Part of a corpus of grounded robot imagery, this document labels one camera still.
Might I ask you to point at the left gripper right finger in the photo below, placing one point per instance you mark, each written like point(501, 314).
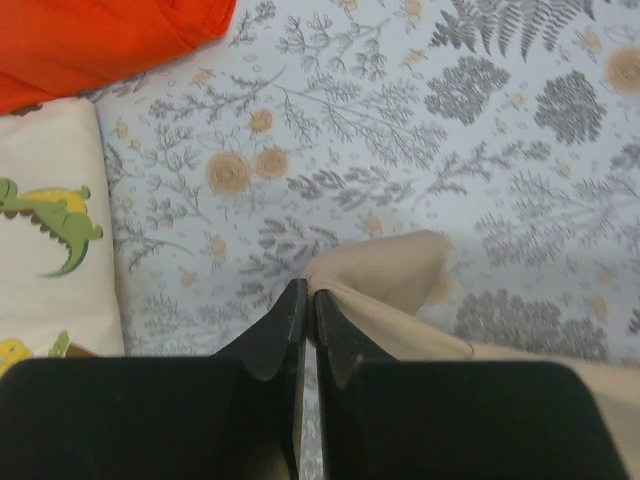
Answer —
point(383, 418)

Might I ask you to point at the orange folded t shirt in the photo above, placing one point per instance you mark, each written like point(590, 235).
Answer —
point(54, 49)

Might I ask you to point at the dinosaur print folded t shirt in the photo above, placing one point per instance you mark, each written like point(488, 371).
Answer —
point(58, 295)

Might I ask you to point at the floral table cloth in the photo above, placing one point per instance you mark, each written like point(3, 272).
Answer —
point(511, 128)

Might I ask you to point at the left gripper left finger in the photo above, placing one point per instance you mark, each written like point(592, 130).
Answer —
point(232, 415)

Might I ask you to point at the beige t shirt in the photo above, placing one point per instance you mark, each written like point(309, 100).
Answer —
point(380, 286)

